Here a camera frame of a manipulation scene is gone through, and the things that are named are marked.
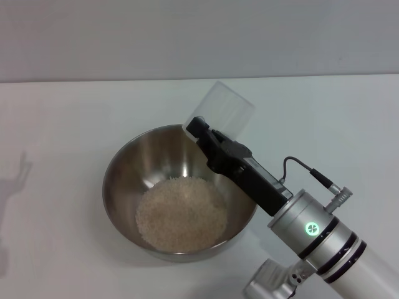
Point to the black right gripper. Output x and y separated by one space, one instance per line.
262 187

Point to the clear plastic measuring cup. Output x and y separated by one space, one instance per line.
224 106

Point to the white rice grains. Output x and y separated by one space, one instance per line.
180 215

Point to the stainless steel mixing bowl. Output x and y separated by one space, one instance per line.
131 174

